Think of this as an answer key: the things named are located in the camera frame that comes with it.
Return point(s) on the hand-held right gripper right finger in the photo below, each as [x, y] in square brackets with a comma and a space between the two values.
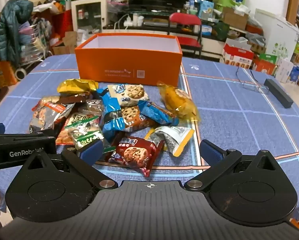
[210, 152]

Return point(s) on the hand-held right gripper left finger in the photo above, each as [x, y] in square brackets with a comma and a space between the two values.
[89, 152]

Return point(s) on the red cookie packet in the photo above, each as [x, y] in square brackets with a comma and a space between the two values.
[134, 155]

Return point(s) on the orange cardboard box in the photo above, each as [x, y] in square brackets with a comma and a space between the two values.
[114, 62]

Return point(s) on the green white snack packet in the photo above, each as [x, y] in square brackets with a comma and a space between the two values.
[84, 132]

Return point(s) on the blue checked tablecloth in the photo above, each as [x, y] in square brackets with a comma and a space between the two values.
[239, 130]

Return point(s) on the grey red nut packet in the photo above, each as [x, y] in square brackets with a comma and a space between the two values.
[48, 115]

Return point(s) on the silver yellow snack packet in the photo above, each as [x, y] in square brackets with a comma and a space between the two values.
[172, 137]

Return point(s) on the brown chocolate bar packet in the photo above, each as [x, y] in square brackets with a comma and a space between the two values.
[72, 98]

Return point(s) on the orange printed carton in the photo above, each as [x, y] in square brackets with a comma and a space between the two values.
[4, 72]

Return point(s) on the tape roll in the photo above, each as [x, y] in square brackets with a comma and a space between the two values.
[16, 73]

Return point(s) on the clear yellow cake packet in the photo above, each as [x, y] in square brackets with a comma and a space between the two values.
[177, 100]

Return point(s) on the white cookie packet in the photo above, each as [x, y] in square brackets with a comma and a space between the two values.
[132, 92]

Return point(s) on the eyeglasses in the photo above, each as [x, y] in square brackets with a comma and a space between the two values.
[250, 86]

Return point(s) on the black glasses case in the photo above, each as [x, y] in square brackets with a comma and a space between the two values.
[279, 93]

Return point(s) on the rack with clothes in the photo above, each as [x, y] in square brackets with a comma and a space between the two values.
[34, 42]

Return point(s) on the red white gift box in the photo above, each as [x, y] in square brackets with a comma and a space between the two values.
[237, 55]

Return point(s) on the orange green gift box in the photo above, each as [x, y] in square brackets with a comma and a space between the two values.
[264, 66]

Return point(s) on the teal puffer jacket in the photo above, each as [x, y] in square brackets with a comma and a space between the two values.
[9, 25]

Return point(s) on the white carton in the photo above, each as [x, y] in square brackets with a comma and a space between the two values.
[284, 70]

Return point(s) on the open cardboard box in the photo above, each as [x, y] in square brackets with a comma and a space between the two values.
[69, 40]

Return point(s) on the blue printed carton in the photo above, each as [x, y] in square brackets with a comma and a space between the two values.
[297, 75]

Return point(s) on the dark green bag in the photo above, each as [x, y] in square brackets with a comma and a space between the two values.
[220, 31]

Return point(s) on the brown cardboard box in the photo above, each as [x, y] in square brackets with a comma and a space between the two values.
[235, 20]

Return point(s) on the red folding chair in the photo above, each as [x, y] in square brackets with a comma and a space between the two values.
[184, 20]

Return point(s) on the white power strip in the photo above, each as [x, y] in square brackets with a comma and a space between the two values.
[128, 21]

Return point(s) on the white chest freezer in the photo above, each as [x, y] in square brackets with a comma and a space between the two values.
[277, 30]

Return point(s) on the light blue product box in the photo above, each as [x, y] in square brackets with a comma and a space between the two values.
[207, 8]

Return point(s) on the television stand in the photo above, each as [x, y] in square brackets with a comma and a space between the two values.
[152, 17]

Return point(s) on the white glass-door cabinet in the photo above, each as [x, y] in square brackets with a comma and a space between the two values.
[89, 0]

